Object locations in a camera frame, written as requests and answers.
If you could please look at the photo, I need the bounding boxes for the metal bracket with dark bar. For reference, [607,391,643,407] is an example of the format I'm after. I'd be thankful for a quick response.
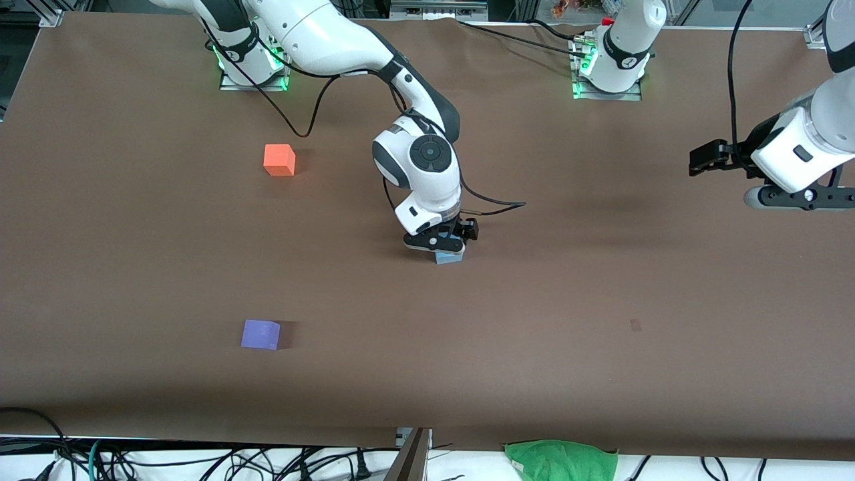
[384,428,434,481]

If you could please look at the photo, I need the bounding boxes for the brown table cover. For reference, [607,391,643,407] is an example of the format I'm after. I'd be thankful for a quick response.
[0,10,855,462]

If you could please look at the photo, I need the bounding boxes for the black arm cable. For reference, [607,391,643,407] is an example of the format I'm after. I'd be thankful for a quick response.
[727,0,756,165]
[200,17,528,218]

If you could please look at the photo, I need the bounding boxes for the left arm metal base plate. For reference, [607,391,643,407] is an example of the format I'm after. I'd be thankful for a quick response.
[572,37,644,102]

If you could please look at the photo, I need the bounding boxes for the grey metal frame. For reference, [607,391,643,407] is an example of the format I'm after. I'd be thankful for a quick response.
[390,0,489,21]

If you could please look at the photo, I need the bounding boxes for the black looped floor cable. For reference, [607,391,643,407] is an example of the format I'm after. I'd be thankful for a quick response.
[0,406,69,481]

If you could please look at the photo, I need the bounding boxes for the long black table cable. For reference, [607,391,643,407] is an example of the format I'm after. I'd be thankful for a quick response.
[457,19,588,58]

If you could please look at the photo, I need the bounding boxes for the short black table cable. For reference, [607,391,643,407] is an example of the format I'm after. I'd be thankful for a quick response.
[530,19,583,42]

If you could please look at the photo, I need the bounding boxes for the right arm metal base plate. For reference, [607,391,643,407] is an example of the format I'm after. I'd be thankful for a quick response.
[219,27,291,92]

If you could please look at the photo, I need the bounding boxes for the orange foam block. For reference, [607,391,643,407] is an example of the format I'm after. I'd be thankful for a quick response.
[263,144,297,177]

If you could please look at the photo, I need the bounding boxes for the green cloth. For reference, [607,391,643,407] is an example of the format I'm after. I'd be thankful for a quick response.
[504,439,619,481]

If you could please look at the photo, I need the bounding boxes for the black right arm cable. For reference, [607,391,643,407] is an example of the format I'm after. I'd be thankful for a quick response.
[200,17,528,218]

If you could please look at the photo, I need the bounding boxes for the purple foam block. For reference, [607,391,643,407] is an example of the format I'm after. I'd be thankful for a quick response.
[240,319,282,351]

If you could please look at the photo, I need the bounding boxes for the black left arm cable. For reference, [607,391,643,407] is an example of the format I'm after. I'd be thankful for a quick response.
[727,0,756,165]

